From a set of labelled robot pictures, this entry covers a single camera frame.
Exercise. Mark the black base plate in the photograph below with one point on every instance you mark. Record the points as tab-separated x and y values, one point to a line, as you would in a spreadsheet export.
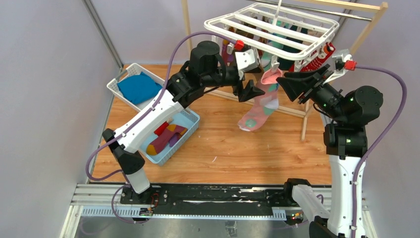
211	200

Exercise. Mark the white plastic basket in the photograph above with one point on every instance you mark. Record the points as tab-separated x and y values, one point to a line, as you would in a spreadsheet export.
133	69

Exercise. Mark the maroon striped sock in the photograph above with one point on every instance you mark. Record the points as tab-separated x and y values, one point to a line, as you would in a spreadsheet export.
227	52

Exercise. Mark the dark green sock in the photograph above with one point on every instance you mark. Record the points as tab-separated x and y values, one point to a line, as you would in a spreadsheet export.
285	64

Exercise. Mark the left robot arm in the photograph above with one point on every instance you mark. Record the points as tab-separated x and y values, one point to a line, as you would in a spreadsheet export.
205	68

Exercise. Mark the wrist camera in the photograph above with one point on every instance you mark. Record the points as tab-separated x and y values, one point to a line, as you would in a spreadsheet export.
248	62
340	58

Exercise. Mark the light blue plastic basket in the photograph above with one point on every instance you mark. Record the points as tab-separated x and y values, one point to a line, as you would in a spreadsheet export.
186	118

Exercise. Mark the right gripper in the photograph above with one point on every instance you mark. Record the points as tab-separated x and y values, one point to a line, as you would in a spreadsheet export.
294	87

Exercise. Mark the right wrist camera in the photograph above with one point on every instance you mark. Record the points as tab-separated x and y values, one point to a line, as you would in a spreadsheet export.
340	58

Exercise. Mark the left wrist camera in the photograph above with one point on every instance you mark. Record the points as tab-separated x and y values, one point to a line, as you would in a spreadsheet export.
248	62

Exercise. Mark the red patterned sock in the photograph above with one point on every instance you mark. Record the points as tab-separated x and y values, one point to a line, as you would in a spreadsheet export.
317	58

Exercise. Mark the blue cloth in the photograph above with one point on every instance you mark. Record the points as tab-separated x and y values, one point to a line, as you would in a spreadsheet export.
139	88

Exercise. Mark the red and cream sock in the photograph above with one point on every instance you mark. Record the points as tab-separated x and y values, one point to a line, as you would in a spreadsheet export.
162	127

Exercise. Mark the pink patterned sock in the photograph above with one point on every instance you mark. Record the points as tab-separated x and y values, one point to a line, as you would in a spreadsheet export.
264	105

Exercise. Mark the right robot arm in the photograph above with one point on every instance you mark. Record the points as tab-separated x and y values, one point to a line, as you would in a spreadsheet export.
346	143

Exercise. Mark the purple striped sock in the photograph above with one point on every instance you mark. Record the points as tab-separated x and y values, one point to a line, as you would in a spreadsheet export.
158	145

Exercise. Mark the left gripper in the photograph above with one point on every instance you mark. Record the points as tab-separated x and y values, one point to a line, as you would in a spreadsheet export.
249	92

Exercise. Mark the white clip sock hanger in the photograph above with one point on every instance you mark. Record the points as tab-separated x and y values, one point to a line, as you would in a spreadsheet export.
265	27

